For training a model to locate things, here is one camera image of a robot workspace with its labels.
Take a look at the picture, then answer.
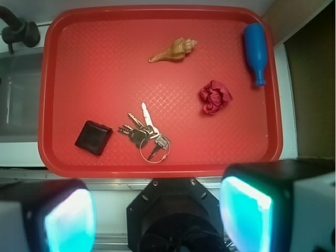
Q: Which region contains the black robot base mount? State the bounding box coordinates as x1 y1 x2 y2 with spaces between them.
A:
126 178 229 251

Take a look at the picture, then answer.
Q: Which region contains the grey metal bin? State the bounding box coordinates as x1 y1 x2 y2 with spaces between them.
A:
1 52 43 143

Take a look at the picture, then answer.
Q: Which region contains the red plastic tray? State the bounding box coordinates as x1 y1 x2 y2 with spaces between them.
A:
38 6 283 178

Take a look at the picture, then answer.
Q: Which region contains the tan spiral seashell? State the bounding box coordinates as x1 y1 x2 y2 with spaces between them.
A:
148 37 198 63

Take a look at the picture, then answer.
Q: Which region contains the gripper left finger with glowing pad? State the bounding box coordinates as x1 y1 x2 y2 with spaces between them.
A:
1 179 96 251

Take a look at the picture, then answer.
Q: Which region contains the bunch of keys on ring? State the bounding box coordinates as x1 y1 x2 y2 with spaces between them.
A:
118 102 171 164

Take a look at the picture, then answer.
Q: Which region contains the blue plastic bottle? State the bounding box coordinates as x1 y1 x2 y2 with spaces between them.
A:
244 23 268 87

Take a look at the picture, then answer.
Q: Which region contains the crumpled red paper ball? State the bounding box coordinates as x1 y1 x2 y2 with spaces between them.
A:
200 80 233 114

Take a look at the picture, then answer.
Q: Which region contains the black clamp knob fixture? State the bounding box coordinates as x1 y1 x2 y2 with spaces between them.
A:
1 6 40 55

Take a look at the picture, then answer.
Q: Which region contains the small black square case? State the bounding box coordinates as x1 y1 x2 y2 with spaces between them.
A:
75 120 113 155

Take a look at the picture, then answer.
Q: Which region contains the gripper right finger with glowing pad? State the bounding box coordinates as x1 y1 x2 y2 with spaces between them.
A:
219 159 335 251

